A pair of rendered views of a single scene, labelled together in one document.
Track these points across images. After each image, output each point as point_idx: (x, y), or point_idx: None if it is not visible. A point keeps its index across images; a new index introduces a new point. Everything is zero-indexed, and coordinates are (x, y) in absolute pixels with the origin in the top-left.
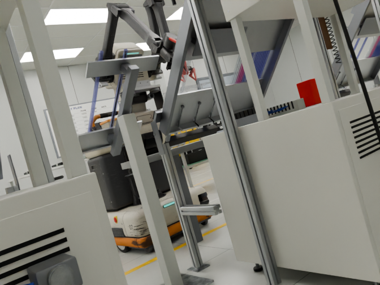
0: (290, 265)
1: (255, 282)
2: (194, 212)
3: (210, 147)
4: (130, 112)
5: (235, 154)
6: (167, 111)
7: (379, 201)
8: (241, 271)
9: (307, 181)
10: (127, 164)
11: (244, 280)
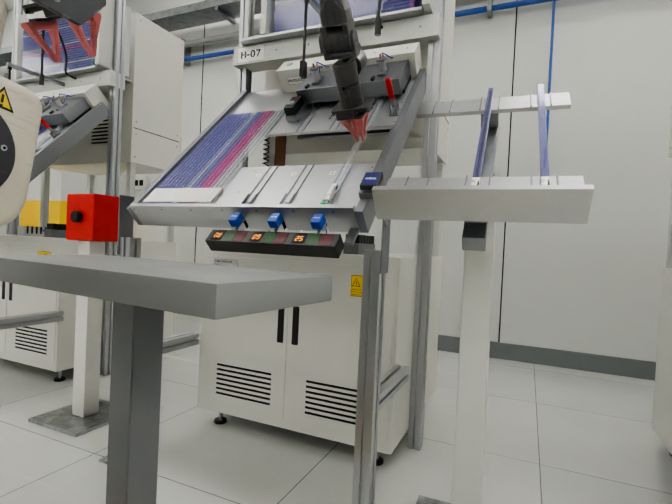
0: None
1: (414, 460)
2: (393, 390)
3: (403, 275)
4: (85, 16)
5: (429, 287)
6: None
7: None
8: (382, 477)
9: (431, 317)
10: (286, 289)
11: (409, 469)
